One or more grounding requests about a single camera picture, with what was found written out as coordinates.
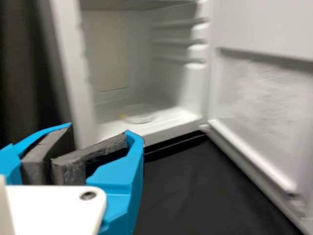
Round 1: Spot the incubator door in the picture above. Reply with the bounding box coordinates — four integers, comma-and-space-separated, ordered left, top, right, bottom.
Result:
199, 0, 313, 235

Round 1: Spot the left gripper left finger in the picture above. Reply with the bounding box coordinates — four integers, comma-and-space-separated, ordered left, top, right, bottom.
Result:
0, 122, 74, 186

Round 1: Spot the white incubator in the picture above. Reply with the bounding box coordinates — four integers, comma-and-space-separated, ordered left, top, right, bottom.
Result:
43, 0, 216, 149

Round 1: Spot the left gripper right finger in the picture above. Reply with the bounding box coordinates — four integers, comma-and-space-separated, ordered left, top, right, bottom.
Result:
50, 129, 145, 235

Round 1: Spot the petri dish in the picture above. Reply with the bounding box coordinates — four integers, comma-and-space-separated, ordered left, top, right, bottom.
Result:
118, 104, 157, 124

